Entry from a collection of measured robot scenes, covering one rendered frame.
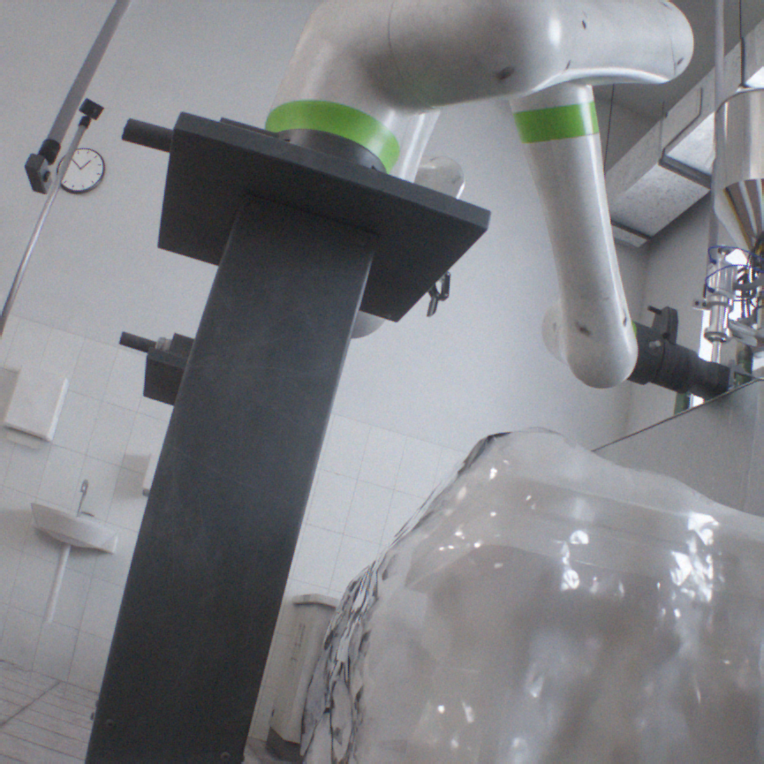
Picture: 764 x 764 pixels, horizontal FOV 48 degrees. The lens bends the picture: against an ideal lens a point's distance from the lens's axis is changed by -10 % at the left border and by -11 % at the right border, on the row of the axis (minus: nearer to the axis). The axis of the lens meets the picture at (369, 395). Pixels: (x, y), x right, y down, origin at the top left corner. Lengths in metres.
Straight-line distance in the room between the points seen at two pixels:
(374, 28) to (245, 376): 0.34
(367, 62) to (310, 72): 0.05
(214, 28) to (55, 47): 1.04
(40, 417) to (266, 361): 4.18
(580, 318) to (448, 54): 0.58
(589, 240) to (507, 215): 4.49
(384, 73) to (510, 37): 0.13
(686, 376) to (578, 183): 0.41
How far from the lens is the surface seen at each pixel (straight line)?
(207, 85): 5.76
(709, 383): 1.53
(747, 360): 1.61
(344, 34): 0.87
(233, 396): 0.73
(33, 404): 4.91
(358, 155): 0.82
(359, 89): 0.85
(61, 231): 5.33
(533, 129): 1.24
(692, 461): 1.36
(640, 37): 1.06
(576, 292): 1.28
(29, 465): 4.97
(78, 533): 4.46
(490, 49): 0.79
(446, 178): 2.03
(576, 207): 1.25
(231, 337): 0.74
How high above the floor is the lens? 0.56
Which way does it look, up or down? 16 degrees up
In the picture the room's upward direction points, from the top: 14 degrees clockwise
